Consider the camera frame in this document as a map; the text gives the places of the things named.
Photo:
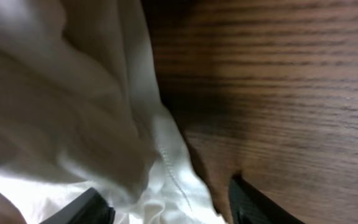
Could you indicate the white t-shirt with black print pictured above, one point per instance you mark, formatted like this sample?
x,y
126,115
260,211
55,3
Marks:
x,y
80,110

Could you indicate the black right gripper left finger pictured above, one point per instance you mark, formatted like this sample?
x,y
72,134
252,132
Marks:
x,y
88,208

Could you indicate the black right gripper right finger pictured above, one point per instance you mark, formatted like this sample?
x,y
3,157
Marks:
x,y
250,206

